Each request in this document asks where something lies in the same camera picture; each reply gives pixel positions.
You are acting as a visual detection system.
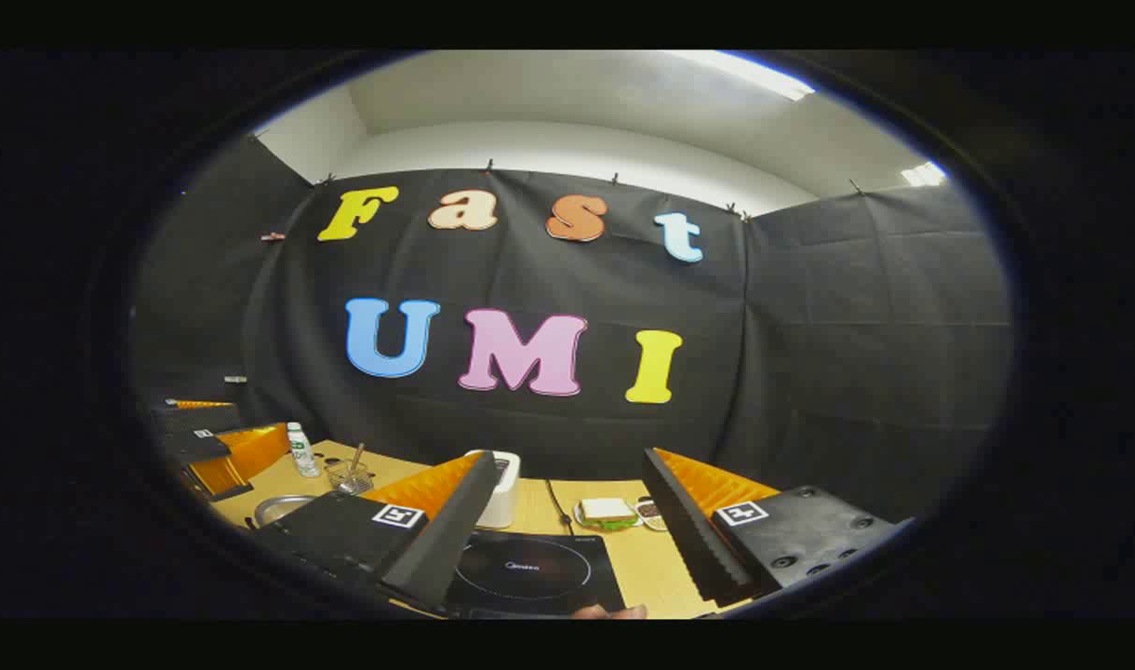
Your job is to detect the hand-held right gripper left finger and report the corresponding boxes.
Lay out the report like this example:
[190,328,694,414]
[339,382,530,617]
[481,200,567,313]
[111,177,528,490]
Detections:
[249,451,501,617]

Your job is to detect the steel pot with black handles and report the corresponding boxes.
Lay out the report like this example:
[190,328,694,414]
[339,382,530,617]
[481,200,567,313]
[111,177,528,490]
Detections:
[253,493,319,529]

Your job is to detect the black induction cooktop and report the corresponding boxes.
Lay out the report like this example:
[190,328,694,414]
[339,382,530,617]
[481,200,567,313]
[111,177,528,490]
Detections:
[442,530,627,620]

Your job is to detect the wire basket holder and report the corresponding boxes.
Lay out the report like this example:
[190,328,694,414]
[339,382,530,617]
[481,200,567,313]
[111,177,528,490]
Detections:
[325,459,376,496]

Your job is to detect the long ceiling light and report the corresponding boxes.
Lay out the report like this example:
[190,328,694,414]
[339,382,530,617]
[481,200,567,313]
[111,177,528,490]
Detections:
[670,51,816,102]

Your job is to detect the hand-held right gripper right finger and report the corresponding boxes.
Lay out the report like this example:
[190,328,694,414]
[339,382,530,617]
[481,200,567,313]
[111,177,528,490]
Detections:
[640,447,915,610]

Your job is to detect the white drink bottle green label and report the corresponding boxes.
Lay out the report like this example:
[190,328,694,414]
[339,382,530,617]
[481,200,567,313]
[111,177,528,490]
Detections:
[287,422,322,479]

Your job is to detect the black power cable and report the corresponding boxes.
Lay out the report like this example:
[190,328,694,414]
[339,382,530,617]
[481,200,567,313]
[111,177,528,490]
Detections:
[543,478,574,534]

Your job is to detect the sandwich with lettuce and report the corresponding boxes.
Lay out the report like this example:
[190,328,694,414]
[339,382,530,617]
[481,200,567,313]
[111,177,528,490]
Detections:
[579,498,639,532]

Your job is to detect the white toaster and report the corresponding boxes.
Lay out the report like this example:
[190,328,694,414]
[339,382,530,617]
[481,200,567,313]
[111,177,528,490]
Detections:
[465,449,522,529]

